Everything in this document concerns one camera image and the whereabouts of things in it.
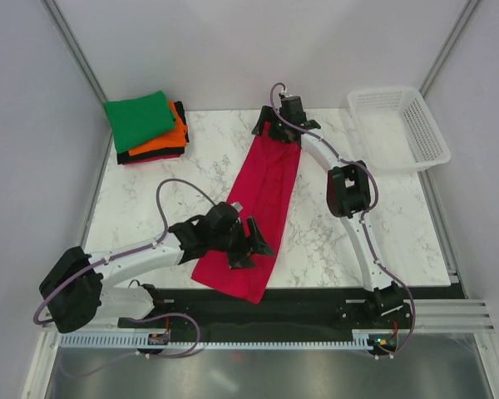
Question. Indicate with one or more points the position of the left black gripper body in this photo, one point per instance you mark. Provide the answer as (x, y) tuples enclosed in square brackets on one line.
[(233, 244)]

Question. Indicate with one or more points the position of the red t-shirt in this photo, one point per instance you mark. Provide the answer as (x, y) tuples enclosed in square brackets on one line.
[(263, 187)]

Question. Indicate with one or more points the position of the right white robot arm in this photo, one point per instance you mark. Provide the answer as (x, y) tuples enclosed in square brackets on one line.
[(349, 198)]

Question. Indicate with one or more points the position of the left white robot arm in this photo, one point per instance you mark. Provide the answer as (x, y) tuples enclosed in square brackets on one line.
[(72, 290)]

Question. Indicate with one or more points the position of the folded orange t-shirt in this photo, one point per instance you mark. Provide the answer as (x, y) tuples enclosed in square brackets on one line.
[(176, 139)]

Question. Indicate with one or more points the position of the folded black t-shirt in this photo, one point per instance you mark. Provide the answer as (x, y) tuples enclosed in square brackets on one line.
[(124, 156)]

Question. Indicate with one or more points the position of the white plastic basket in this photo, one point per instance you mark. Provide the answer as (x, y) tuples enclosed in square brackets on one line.
[(394, 131)]

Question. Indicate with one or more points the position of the folded green t-shirt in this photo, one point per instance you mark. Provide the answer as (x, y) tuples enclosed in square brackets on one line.
[(135, 121)]

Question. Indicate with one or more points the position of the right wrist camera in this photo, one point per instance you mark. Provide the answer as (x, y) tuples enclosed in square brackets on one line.
[(291, 109)]

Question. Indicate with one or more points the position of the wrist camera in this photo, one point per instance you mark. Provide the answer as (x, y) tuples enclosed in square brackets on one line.
[(291, 109), (224, 214)]

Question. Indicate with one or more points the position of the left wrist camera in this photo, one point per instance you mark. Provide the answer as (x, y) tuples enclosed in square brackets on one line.
[(224, 214)]

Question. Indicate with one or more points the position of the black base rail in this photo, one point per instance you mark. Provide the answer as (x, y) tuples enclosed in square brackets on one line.
[(283, 315)]

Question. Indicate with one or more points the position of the white slotted cable duct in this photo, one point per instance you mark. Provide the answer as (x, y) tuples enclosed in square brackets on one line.
[(151, 341)]

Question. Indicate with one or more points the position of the right aluminium frame post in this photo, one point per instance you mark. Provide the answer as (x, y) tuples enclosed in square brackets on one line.
[(450, 43)]

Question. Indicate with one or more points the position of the aluminium frame post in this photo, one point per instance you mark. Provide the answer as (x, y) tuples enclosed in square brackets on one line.
[(450, 43), (59, 20)]

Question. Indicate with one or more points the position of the left aluminium frame post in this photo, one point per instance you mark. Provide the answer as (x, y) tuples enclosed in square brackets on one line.
[(59, 20)]

